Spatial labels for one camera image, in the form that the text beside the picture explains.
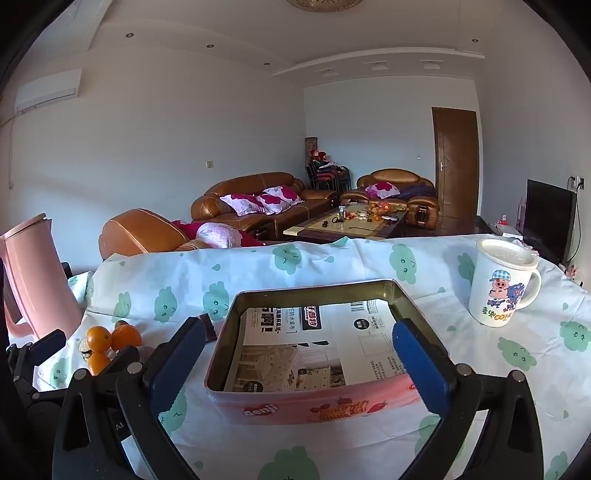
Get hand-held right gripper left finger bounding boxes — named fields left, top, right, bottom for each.
left=52, top=316, right=218, bottom=480

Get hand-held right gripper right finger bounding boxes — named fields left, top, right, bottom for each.
left=392, top=318, right=544, bottom=480

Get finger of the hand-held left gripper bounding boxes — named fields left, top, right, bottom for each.
left=6, top=330, right=68, bottom=370

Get orange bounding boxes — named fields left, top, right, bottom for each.
left=86, top=325, right=113, bottom=352
left=112, top=324, right=143, bottom=352
left=87, top=352, right=112, bottom=376

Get pink tin box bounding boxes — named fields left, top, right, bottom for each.
left=203, top=278, right=455, bottom=426

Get dark brown block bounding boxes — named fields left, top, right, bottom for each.
left=198, top=314, right=218, bottom=343

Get pink electric kettle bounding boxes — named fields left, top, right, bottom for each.
left=0, top=213, right=86, bottom=341

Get printed paper liner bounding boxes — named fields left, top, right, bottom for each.
left=224, top=299, right=419, bottom=394

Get pale pink pillow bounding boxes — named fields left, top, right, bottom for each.
left=196, top=222, right=243, bottom=250

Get magenta cloth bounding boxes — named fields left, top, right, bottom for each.
left=172, top=220, right=204, bottom=238

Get brown leather armchair white piping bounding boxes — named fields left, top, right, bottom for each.
left=99, top=209, right=197, bottom=260

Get green cloud print tablecloth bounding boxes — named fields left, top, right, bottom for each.
left=0, top=233, right=591, bottom=480

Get wooden coffee table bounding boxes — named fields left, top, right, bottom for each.
left=283, top=203, right=409, bottom=243

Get white magenta flower pillow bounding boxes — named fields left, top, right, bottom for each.
left=219, top=193, right=265, bottom=217
left=256, top=185, right=303, bottom=215
left=365, top=181, right=401, bottom=198

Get dark purple blanket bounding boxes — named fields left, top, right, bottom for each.
left=397, top=184, right=437, bottom=200

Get brown leather sofa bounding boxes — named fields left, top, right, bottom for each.
left=191, top=172, right=340, bottom=241

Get black television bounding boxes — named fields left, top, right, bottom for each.
left=523, top=179, right=578, bottom=266

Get brown wooden door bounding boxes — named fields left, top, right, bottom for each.
left=431, top=107, right=478, bottom=220

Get stacked dark chairs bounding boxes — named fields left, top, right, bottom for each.
left=305, top=159, right=352, bottom=192

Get white air conditioner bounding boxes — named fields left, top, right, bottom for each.
left=15, top=68, right=83, bottom=114

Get ceiling lamp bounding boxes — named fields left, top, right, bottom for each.
left=286, top=0, right=365, bottom=11

